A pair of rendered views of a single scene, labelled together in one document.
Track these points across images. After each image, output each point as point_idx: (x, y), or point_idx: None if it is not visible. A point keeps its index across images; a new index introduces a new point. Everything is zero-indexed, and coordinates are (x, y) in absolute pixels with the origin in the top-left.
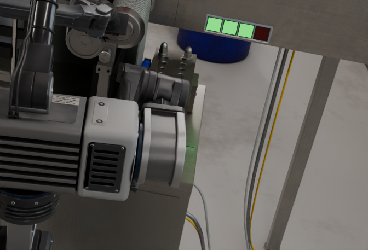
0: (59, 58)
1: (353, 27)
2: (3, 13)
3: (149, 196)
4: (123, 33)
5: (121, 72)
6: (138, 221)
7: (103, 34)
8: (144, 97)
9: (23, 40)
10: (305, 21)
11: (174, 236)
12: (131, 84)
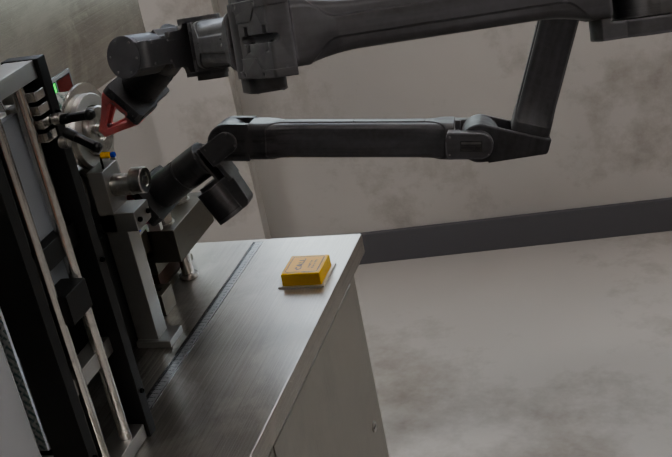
0: None
1: (119, 5)
2: None
3: (340, 317)
4: (167, 90)
5: (229, 142)
6: (348, 378)
7: (78, 168)
8: None
9: (90, 236)
10: (85, 32)
11: (366, 357)
12: (286, 121)
